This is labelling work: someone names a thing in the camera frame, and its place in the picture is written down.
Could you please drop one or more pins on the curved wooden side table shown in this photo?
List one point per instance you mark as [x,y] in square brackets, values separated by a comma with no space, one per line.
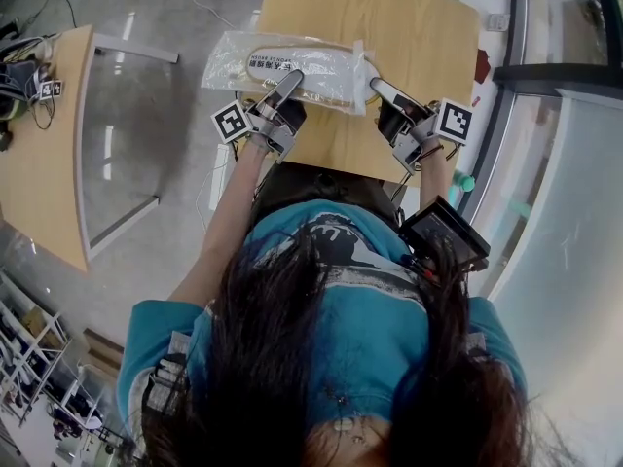
[44,163]

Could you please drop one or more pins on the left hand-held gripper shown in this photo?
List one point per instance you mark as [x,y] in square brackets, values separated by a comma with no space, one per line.
[272,129]

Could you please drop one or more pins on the green bottle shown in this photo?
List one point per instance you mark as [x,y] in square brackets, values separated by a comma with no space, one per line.
[462,183]

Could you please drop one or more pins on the blue printed t-shirt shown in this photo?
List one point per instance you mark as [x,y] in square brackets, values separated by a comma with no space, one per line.
[350,309]

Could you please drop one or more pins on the spare gripper with marker cube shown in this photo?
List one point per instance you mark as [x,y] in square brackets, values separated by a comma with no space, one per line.
[51,89]

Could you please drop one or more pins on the clear plastic bag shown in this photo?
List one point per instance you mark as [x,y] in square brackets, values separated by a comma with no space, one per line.
[226,63]

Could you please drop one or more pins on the red paper scrap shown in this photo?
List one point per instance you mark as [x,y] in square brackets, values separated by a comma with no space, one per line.
[483,66]

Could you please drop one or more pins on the pale hair clip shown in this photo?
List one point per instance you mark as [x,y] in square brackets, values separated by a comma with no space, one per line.
[345,424]

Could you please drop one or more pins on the person's left forearm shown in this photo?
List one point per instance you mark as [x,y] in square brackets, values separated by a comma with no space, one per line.
[229,212]

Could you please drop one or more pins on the black trousers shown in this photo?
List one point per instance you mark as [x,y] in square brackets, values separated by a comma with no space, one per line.
[292,188]

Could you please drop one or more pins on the person's right forearm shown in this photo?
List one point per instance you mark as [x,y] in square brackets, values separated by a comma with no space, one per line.
[435,178]

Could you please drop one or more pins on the white metal storage shelf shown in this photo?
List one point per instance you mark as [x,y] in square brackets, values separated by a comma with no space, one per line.
[34,358]

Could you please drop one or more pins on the black electronics box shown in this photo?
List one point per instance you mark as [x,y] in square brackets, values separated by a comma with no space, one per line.
[448,234]

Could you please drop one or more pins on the white wall socket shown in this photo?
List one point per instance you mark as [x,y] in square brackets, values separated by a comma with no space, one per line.
[497,22]

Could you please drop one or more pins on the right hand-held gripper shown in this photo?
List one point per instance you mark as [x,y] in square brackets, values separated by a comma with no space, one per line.
[414,136]

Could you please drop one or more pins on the white yellow-trimmed footwear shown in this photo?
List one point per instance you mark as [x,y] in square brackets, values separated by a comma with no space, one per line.
[321,66]

